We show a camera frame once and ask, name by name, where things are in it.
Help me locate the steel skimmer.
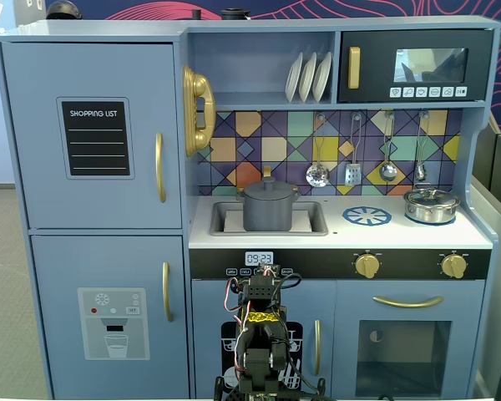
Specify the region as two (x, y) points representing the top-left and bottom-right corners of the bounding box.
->
(305, 113), (331, 188)

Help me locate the blue oven door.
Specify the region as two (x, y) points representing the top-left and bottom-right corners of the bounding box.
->
(335, 279), (485, 398)

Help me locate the gray pot lid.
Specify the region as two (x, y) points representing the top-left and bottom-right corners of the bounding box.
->
(242, 175), (296, 201)

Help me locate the steel spoon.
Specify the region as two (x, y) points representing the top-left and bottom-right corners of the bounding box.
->
(414, 110), (430, 183)

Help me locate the wide black round object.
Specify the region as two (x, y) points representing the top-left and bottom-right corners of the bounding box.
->
(220, 8), (251, 21)

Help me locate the blue dishwasher door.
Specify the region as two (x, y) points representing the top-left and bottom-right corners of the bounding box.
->
(190, 279), (336, 398)

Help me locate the black dome object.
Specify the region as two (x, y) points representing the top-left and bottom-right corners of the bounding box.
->
(45, 0), (84, 20)

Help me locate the gray plastic pot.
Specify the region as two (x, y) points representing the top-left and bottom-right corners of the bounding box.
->
(236, 188), (301, 232)

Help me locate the black toy microwave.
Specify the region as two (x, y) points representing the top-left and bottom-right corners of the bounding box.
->
(337, 28), (494, 104)

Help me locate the gold microwave handle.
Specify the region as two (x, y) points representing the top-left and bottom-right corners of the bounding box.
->
(347, 46), (362, 90)

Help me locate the long gold fridge handle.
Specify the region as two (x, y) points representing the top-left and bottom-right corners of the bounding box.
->
(154, 132), (168, 205)

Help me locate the steel ladle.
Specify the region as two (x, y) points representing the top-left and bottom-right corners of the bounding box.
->
(378, 110), (398, 183)

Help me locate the gold toy telephone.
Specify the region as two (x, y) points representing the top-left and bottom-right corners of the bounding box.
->
(181, 65), (217, 158)

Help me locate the gold oven handle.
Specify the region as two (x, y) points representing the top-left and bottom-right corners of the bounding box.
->
(372, 295), (445, 309)

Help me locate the blue burner decal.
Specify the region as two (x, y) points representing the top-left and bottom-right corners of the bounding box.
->
(342, 205), (392, 228)

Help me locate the black shopping list board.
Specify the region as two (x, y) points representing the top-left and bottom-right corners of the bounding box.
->
(56, 96), (135, 180)

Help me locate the white plate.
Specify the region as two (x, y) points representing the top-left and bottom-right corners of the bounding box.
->
(311, 51), (333, 104)
(284, 51), (305, 104)
(298, 51), (318, 104)

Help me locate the large blue fridge door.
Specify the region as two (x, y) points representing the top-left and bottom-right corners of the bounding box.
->
(0, 41), (183, 230)

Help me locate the black dishwasher decal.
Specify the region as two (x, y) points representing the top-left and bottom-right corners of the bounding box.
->
(220, 320), (304, 392)

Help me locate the blue freezer door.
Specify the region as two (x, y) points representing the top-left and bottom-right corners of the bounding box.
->
(29, 235), (191, 400)

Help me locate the steel pot lid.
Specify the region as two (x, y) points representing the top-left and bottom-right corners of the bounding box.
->
(403, 187), (460, 206)

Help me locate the steel pot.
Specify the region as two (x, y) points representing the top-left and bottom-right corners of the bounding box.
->
(403, 195), (461, 225)

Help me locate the gray sink basin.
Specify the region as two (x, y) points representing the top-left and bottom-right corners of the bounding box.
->
(210, 200), (330, 237)

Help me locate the short gold fridge handle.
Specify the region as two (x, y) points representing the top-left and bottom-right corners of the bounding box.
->
(161, 261), (175, 323)

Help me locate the gold stove knob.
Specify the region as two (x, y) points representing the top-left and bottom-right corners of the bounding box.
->
(440, 253), (468, 280)
(354, 253), (381, 280)

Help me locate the steel slotted spatula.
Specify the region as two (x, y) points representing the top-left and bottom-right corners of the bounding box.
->
(344, 112), (364, 187)

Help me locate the blue toy kitchen unit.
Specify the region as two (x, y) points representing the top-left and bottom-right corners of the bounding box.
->
(0, 15), (501, 400)

